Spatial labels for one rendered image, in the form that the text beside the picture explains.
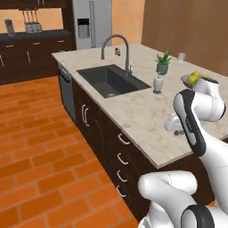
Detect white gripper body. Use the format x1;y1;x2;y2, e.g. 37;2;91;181
164;112;185;134

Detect dark wood drawer front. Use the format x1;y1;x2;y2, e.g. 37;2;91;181
102;113;142;171
103;151;141;206
104;169;141;221
103;133;142;189

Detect clear glass cup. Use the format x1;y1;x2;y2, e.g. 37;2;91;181
177;52;187;64

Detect white soap dispenser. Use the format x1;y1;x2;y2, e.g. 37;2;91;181
152;74;165;94

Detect grey fruit bowl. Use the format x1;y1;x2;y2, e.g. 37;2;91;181
180;74;203;90

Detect yellow fruit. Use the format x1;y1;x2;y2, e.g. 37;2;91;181
186;70;202;85

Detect green potted plant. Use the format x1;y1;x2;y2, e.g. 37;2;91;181
155;49;173;76

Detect dark grey sink basin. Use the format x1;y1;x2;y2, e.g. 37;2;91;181
76;64;152;99

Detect dark wood cupboard door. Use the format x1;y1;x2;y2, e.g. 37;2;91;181
84;93;105;159
72;79;86;136

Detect grey gooseneck tap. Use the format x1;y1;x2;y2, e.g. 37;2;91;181
100;34;134;77

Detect grey dishwasher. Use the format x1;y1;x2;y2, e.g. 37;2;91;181
57;64;77;123

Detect silver fridge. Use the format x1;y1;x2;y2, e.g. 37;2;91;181
71;0;114;51

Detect dark wood base cupboards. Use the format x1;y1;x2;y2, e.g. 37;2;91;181
0;29;76;86

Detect silver toaster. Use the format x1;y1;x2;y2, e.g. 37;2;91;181
24;22;44;35

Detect grey small appliance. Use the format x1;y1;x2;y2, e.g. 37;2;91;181
4;18;16;37

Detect silver drawer handle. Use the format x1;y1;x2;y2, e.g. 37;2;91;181
116;184;127;199
116;169;128;183
117;133;131;146
116;152;129;166

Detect silver door handle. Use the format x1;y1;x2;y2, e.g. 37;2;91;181
80;103;86;124
85;107;90;128

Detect rail with hanging tools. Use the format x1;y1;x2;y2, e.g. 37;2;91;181
19;8;40;25

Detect dark wood wall cupboards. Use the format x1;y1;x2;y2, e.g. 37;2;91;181
0;0;74;11

